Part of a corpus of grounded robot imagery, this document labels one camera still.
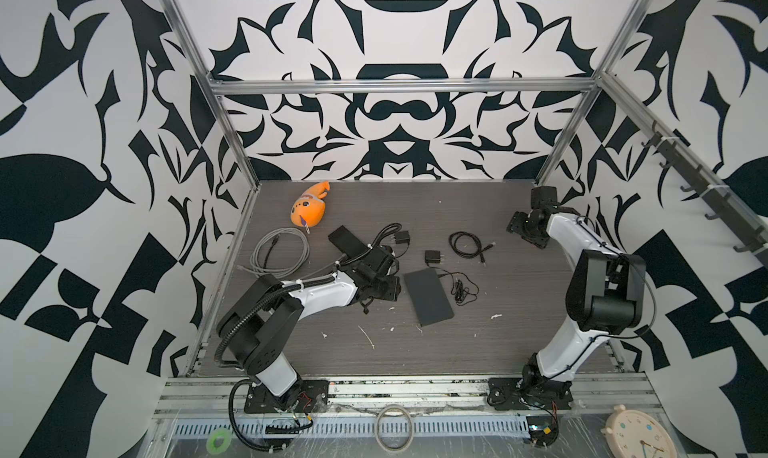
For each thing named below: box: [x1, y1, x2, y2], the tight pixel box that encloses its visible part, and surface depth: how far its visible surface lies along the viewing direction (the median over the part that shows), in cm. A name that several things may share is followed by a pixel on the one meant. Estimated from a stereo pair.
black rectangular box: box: [404, 268, 455, 327], surface depth 93 cm
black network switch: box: [328, 225, 368, 258], surface depth 104 cm
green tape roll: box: [206, 428, 232, 455], surface depth 70 cm
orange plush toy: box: [290, 181, 331, 234], surface depth 104 cm
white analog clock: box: [600, 404, 677, 458], surface depth 69 cm
